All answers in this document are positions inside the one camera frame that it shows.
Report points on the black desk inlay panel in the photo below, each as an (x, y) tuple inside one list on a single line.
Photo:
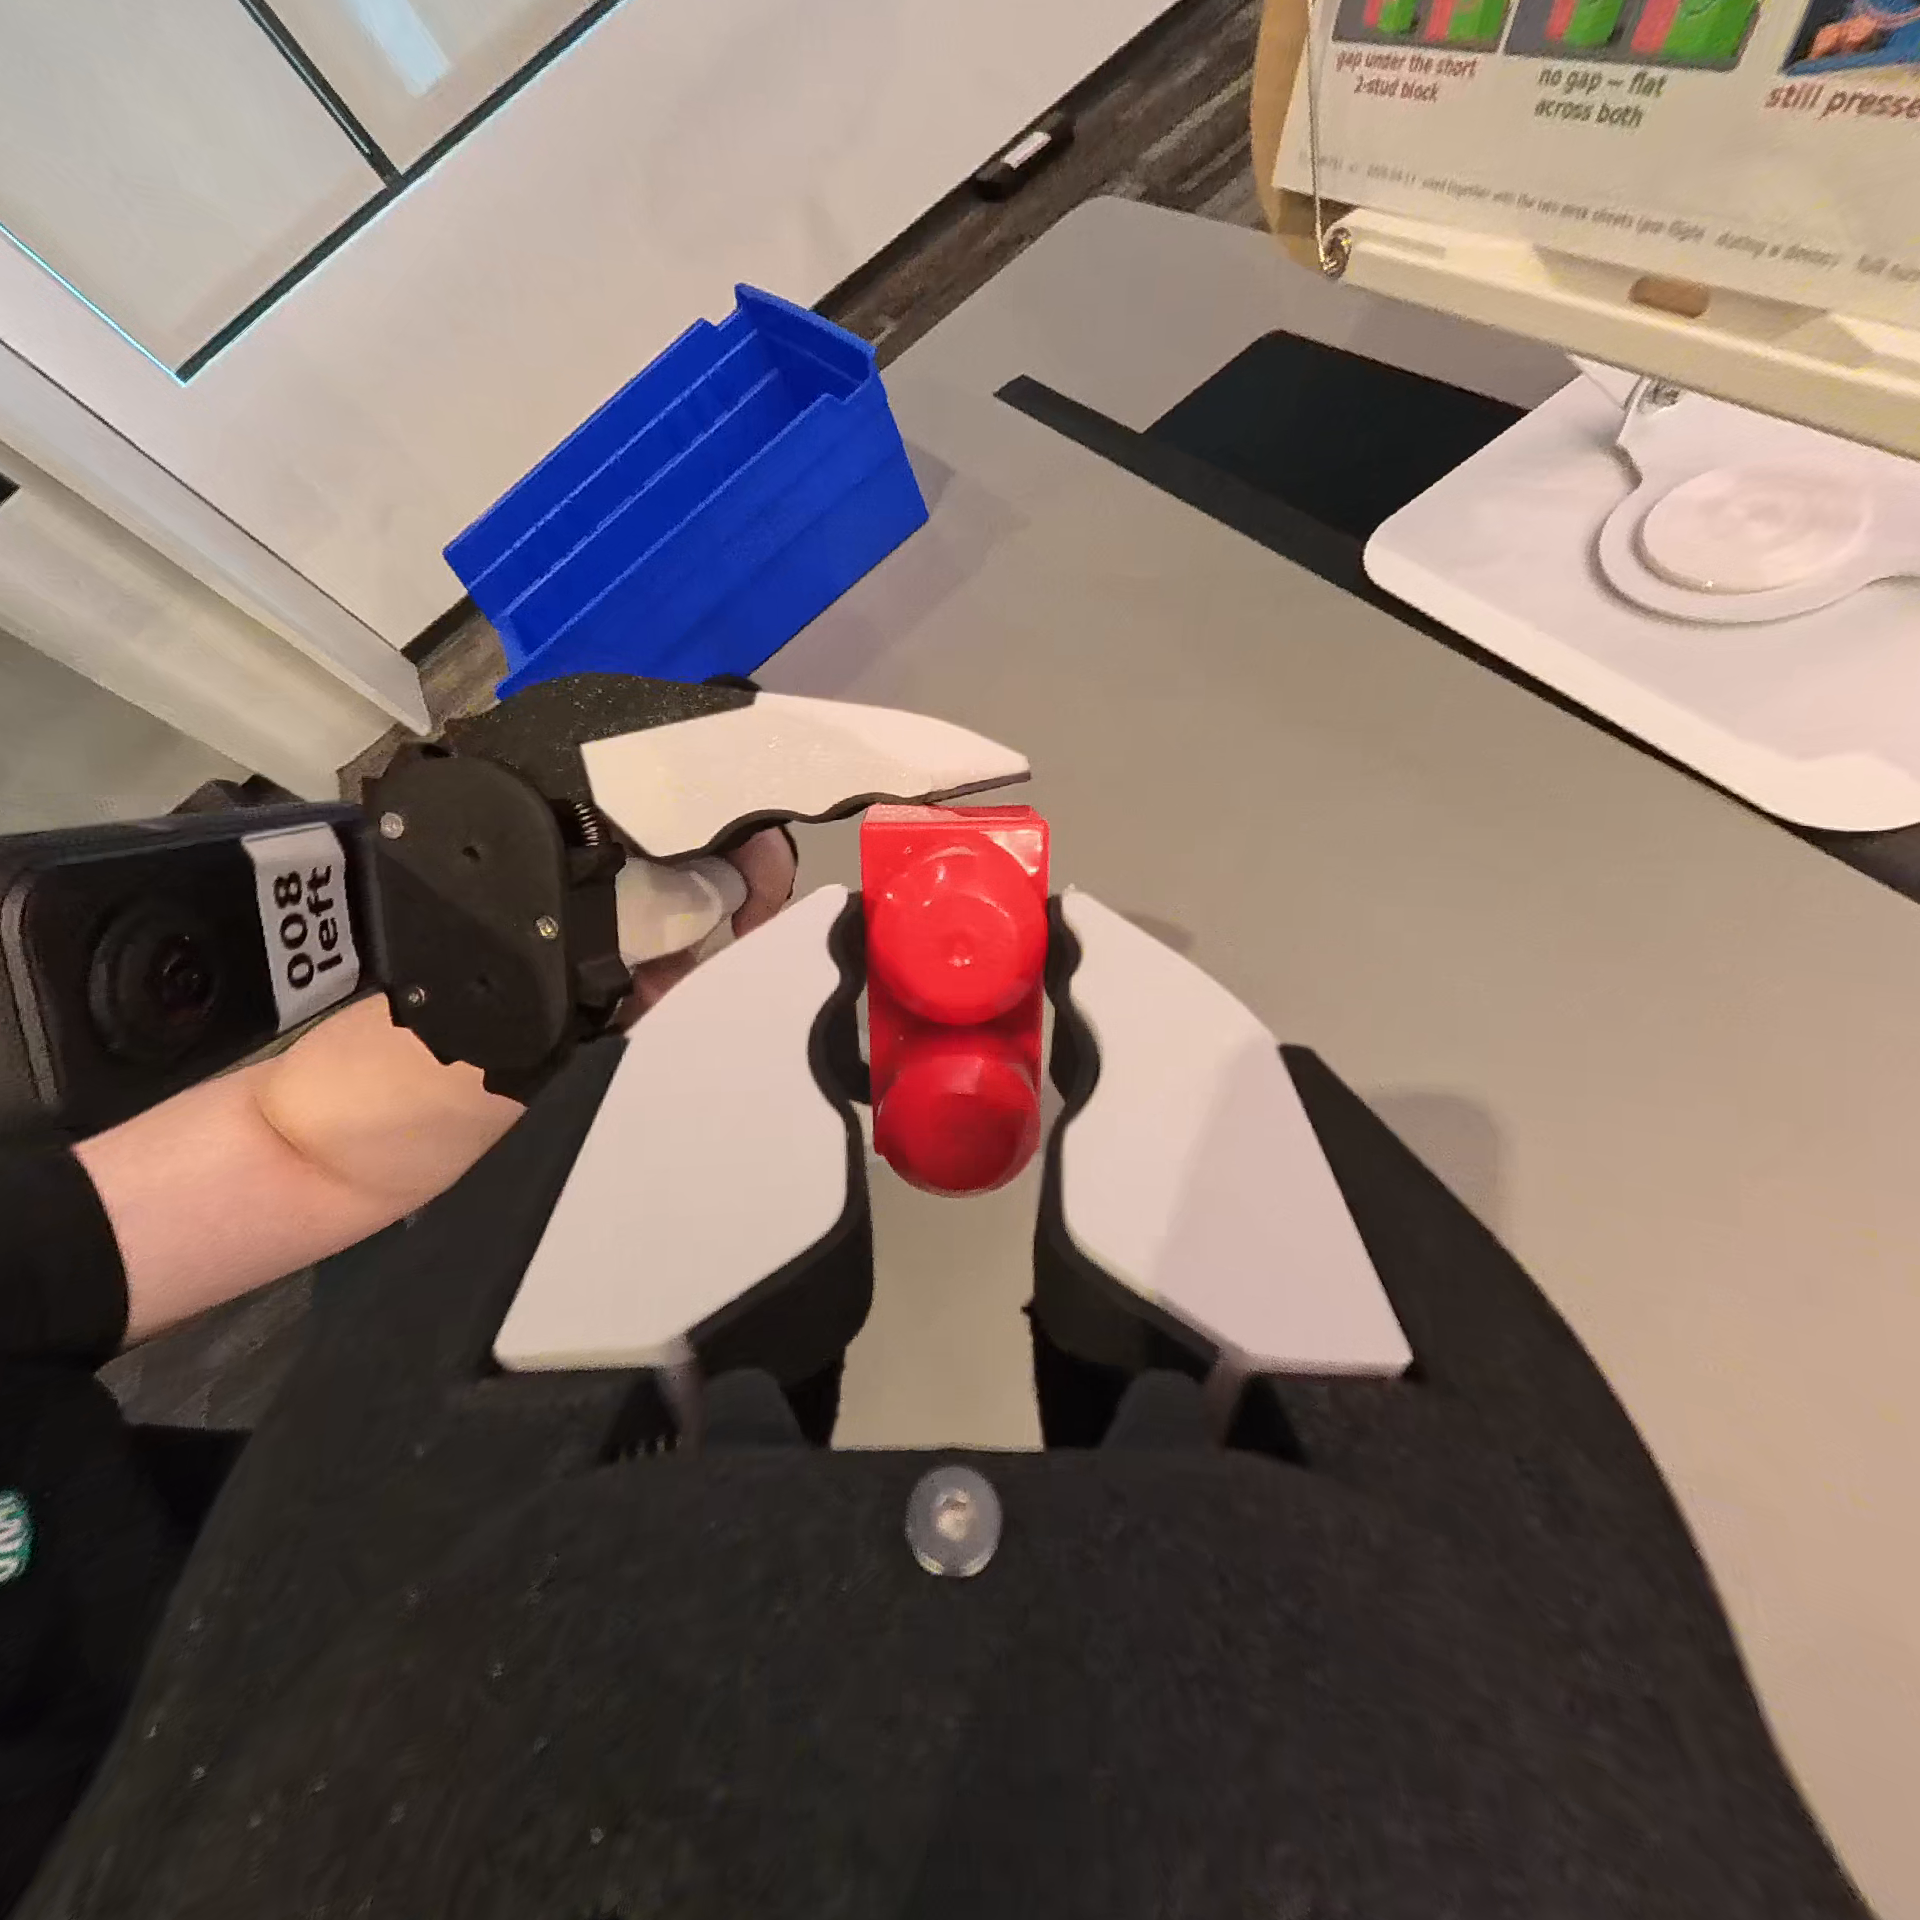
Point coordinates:
[(1319, 434)]

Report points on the grey desk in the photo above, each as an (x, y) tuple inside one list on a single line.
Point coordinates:
[(1276, 750)]

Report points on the person's black jacket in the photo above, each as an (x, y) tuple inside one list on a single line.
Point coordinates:
[(76, 1501)]

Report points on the printed instruction sheet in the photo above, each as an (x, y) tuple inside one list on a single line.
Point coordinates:
[(1575, 165)]

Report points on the red block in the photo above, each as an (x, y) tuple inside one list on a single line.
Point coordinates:
[(961, 930)]

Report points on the small black floor device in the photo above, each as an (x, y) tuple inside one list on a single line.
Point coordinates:
[(1020, 150)]

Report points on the blue plastic bin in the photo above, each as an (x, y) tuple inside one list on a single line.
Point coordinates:
[(705, 510)]

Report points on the large gridded window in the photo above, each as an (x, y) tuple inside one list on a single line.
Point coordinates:
[(180, 150)]

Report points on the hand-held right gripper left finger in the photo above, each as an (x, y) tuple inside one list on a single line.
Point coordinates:
[(691, 1185)]

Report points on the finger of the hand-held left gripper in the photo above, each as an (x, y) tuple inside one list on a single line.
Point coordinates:
[(779, 757)]

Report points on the person's left forearm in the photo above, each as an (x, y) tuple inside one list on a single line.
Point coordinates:
[(180, 1214)]

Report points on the rounded wooden board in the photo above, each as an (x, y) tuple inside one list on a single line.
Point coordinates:
[(1276, 89)]

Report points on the person's left hand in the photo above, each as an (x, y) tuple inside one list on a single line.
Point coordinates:
[(389, 1110)]

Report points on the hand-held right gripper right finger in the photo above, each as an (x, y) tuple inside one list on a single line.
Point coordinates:
[(1215, 1185)]

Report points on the white document stand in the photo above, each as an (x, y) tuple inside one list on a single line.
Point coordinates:
[(1650, 661)]

